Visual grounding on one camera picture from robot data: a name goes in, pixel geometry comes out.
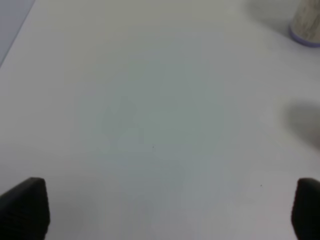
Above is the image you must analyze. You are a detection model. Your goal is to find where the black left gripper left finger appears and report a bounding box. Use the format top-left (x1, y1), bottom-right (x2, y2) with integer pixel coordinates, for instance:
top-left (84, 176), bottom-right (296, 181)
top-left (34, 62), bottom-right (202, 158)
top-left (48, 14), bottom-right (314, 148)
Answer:
top-left (0, 177), bottom-right (51, 240)

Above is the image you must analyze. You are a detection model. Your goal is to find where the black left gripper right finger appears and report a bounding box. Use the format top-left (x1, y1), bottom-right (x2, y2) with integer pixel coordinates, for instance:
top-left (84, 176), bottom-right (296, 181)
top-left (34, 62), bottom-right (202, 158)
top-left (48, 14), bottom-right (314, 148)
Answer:
top-left (291, 178), bottom-right (320, 240)

